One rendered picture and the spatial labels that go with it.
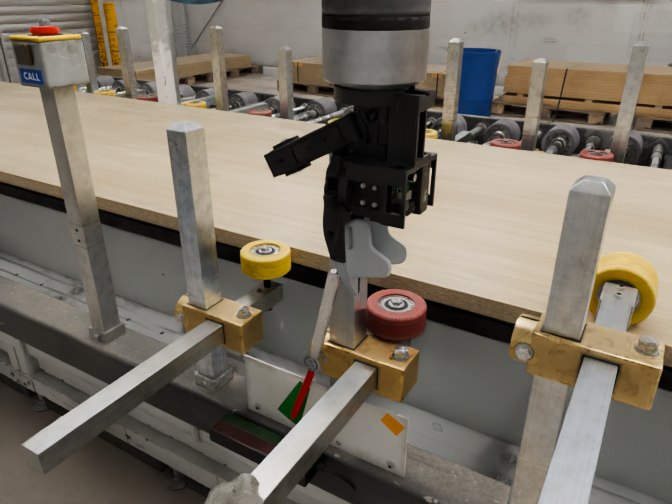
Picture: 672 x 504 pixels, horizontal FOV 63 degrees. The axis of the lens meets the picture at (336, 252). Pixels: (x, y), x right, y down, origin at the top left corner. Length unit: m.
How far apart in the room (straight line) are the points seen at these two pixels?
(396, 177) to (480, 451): 0.58
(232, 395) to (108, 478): 0.98
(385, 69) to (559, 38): 7.37
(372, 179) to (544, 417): 0.33
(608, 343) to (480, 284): 0.26
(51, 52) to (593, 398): 0.81
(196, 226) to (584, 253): 0.49
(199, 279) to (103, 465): 1.15
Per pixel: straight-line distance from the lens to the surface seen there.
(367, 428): 0.76
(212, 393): 0.93
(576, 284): 0.57
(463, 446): 0.96
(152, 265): 1.28
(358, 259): 0.54
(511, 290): 0.81
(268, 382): 0.82
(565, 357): 0.60
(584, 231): 0.55
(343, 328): 0.70
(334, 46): 0.47
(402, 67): 0.46
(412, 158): 0.48
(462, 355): 0.92
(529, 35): 7.89
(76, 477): 1.89
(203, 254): 0.81
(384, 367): 0.69
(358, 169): 0.49
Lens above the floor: 1.28
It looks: 25 degrees down
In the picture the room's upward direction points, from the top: straight up
